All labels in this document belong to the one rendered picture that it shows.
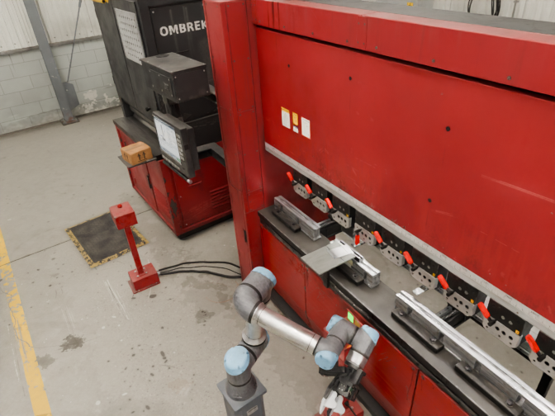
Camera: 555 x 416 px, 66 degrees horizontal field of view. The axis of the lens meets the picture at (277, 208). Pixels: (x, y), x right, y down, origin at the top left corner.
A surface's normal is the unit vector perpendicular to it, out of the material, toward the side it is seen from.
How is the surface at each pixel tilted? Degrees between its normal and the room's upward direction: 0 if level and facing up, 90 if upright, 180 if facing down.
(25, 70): 90
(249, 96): 90
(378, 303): 0
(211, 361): 0
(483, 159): 90
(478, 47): 90
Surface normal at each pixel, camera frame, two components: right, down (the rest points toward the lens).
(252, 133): 0.53, 0.44
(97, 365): -0.06, -0.84
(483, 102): -0.84, 0.33
